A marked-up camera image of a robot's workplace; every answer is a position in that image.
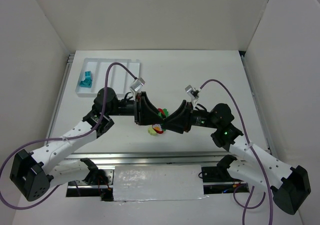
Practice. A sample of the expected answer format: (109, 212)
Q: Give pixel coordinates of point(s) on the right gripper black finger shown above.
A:
(177, 113)
(177, 127)

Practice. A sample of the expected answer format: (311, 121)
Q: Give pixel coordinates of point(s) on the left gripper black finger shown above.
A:
(148, 119)
(146, 107)

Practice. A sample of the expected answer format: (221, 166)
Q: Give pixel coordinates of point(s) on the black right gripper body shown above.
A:
(187, 116)

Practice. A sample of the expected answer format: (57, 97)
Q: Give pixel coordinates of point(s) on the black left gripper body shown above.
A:
(139, 108)

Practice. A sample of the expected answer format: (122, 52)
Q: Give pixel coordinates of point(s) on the teal 2x4 lego brick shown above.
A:
(87, 83)

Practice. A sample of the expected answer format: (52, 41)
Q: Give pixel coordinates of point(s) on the teal frog lily lego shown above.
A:
(88, 75)

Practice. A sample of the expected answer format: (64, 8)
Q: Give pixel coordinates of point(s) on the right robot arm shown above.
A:
(289, 186)

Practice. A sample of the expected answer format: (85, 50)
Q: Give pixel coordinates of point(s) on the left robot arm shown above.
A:
(35, 172)

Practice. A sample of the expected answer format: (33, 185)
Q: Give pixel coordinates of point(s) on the lime small lego piece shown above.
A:
(151, 131)

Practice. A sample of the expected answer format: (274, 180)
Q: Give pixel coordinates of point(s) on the red flower print lego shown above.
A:
(158, 128)

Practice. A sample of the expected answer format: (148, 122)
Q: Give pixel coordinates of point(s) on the white divided sorting tray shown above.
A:
(118, 79)

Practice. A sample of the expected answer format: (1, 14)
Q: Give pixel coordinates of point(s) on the white foil-taped panel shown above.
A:
(157, 183)

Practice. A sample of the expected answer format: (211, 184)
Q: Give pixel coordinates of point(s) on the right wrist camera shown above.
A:
(193, 93)

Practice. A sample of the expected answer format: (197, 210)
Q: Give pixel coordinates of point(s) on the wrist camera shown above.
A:
(136, 85)
(193, 93)

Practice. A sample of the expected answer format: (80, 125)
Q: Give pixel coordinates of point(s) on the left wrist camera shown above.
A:
(136, 85)

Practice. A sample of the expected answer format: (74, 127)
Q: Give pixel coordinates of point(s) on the aluminium table rail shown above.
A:
(111, 160)

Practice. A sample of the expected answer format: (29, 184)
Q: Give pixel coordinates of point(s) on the right side table rail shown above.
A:
(255, 99)

